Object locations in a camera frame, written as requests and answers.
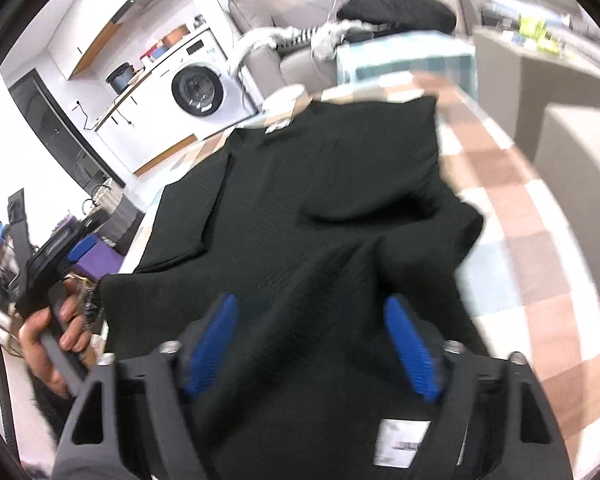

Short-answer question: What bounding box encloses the orange bowl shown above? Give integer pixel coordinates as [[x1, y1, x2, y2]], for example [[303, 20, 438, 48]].
[[162, 24, 190, 48]]

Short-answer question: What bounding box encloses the purple bag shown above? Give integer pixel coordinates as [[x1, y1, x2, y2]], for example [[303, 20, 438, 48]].
[[50, 211, 123, 281]]

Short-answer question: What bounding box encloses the checkered brown blue bedspread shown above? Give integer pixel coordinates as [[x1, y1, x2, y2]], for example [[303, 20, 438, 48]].
[[126, 68, 600, 479]]

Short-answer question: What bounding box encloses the wire shoe rack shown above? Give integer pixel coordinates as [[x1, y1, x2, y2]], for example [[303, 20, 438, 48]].
[[0, 221, 23, 359]]

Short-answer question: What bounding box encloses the dark cooking pot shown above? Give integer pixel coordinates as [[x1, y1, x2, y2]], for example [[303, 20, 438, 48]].
[[106, 62, 135, 96]]

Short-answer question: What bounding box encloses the white grey clothes heap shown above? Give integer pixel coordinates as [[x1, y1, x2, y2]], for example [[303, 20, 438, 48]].
[[227, 20, 378, 73]]

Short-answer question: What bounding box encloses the woven laundry basket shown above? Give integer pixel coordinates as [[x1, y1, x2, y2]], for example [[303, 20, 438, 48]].
[[82, 178, 145, 256]]

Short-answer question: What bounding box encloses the grey sofa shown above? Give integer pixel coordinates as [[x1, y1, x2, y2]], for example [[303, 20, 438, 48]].
[[230, 0, 337, 98]]

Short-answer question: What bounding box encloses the wooden countertop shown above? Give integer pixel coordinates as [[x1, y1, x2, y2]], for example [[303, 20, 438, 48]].
[[92, 68, 151, 132]]

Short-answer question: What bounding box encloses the yellow green cloth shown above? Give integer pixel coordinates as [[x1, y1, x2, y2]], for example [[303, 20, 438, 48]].
[[514, 15, 564, 55]]

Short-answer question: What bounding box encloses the black clothes pile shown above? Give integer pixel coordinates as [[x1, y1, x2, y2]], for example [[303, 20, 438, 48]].
[[337, 0, 457, 35]]

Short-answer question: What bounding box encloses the black knit sweater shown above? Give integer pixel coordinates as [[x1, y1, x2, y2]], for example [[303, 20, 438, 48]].
[[97, 96, 486, 479]]

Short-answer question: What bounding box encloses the person's left hand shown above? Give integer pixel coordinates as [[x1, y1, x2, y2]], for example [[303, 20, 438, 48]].
[[18, 278, 96, 399]]

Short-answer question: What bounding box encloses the white washing machine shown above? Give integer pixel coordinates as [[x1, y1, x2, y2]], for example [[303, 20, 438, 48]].
[[134, 28, 257, 145]]

